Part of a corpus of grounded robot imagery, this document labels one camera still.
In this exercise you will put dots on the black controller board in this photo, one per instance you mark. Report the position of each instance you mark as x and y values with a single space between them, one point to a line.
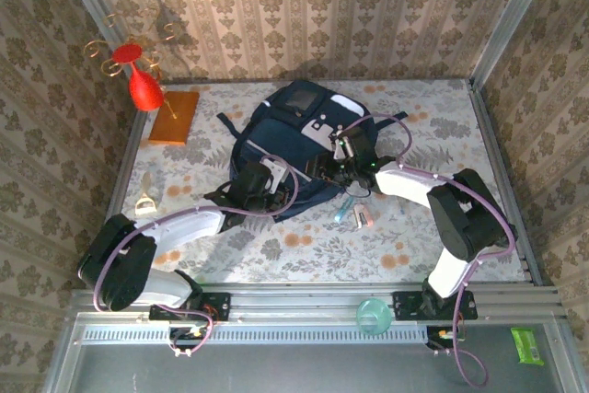
184 335
442 337

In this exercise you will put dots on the red vase ornament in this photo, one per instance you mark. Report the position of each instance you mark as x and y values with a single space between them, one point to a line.
145 89

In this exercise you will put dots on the green wipes packet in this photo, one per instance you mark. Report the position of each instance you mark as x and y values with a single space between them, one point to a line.
527 346

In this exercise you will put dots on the orange wooden base plate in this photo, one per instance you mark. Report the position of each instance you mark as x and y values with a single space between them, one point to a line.
177 128

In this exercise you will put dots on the navy blue backpack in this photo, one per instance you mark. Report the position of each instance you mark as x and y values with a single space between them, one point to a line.
285 144

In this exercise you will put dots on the grey sheet metal panel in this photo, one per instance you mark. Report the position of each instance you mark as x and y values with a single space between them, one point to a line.
299 372

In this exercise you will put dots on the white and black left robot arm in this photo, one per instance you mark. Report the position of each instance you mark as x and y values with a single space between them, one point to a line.
193 227

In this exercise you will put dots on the red vase with gold spirals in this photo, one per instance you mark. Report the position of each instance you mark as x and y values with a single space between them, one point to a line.
94 47

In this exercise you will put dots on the floral table cover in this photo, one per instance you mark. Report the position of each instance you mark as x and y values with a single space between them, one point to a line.
322 255

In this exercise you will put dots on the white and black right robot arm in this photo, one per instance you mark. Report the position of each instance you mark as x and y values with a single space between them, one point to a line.
405 186

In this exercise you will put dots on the aluminium side rail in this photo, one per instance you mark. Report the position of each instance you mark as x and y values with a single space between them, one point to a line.
126 167
501 172

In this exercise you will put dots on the small beige hand tool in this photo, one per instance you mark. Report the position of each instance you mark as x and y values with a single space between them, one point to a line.
146 206

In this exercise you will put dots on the teal marker pen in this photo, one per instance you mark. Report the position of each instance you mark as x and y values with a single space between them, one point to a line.
344 211

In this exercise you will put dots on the teal plastic cup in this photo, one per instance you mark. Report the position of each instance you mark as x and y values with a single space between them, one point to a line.
373 317

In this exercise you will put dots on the white and pink stapler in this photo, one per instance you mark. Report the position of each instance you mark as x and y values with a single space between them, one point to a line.
363 218

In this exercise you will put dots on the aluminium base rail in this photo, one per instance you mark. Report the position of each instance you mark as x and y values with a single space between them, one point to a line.
299 303

